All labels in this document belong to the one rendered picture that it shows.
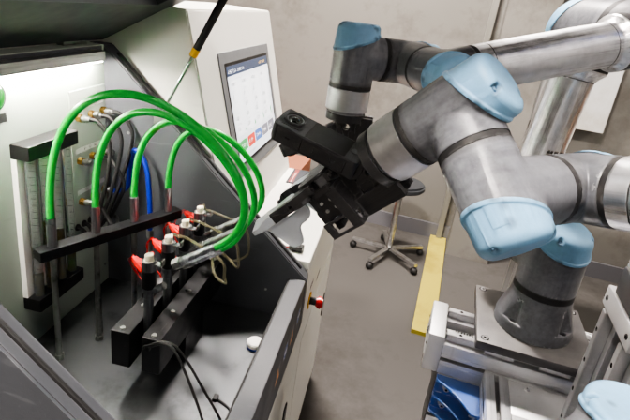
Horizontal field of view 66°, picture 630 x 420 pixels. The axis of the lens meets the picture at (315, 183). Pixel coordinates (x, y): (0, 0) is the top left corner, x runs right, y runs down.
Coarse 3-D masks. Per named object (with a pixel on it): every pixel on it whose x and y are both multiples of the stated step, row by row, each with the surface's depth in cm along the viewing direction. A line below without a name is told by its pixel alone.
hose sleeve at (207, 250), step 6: (210, 246) 87; (192, 252) 88; (198, 252) 88; (204, 252) 87; (210, 252) 87; (180, 258) 89; (186, 258) 88; (192, 258) 88; (198, 258) 88; (180, 264) 89; (186, 264) 89
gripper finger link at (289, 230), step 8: (304, 208) 61; (264, 216) 63; (288, 216) 62; (296, 216) 62; (304, 216) 61; (256, 224) 64; (264, 224) 62; (272, 224) 62; (280, 224) 63; (288, 224) 62; (296, 224) 62; (256, 232) 65; (272, 232) 63; (280, 232) 63; (288, 232) 63; (296, 232) 62; (288, 240) 63; (296, 240) 63
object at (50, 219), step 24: (96, 96) 81; (120, 96) 80; (144, 96) 80; (72, 120) 84; (192, 120) 80; (216, 144) 80; (48, 168) 88; (48, 192) 89; (240, 192) 82; (48, 216) 91; (240, 216) 84
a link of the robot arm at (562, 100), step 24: (576, 0) 95; (600, 0) 90; (624, 0) 86; (552, 24) 96; (576, 24) 91; (600, 72) 92; (552, 96) 96; (576, 96) 95; (552, 120) 97; (576, 120) 97; (528, 144) 101; (552, 144) 98
